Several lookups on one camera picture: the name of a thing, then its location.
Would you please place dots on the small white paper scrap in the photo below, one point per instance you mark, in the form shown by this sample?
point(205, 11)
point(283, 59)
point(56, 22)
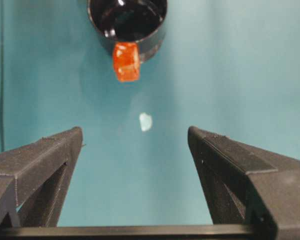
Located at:
point(146, 121)

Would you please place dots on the blue-green table cloth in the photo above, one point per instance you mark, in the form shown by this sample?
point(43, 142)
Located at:
point(215, 75)

